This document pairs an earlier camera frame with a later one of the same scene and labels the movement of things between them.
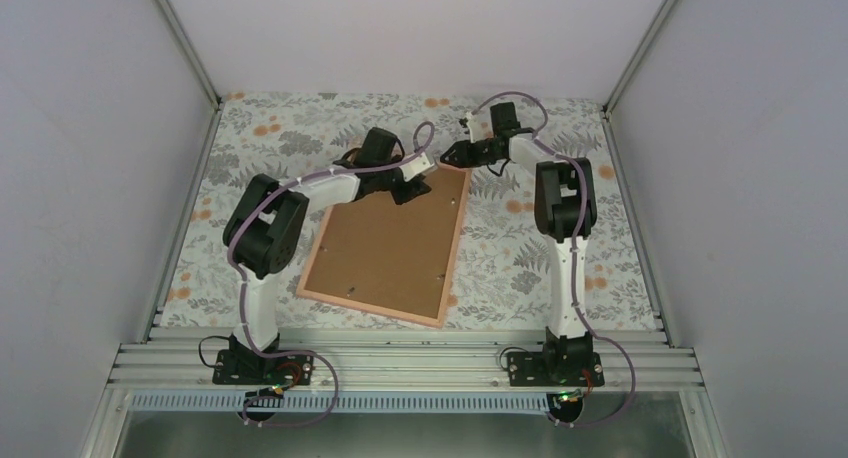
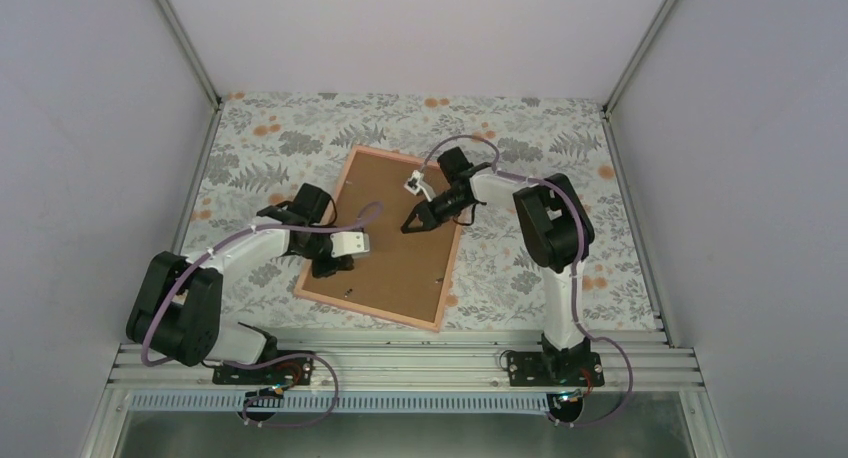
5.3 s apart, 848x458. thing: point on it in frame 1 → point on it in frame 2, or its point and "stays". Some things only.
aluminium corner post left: x=184 y=42 stays
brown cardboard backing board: x=394 y=256 stays
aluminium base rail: x=405 y=358 stays
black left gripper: x=412 y=191 → x=318 y=269
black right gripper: x=464 y=157 → x=429 y=216
